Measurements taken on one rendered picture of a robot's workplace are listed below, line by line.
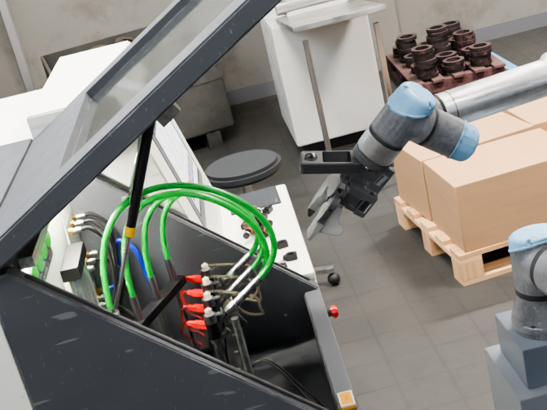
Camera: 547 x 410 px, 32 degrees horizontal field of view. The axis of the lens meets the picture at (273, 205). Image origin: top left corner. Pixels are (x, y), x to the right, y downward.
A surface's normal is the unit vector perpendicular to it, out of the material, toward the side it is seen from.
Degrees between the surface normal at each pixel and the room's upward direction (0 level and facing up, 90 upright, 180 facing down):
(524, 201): 90
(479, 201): 90
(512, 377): 0
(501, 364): 0
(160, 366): 90
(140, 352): 90
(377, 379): 0
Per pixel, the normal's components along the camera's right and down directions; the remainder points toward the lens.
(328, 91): 0.12, 0.34
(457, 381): -0.22, -0.91
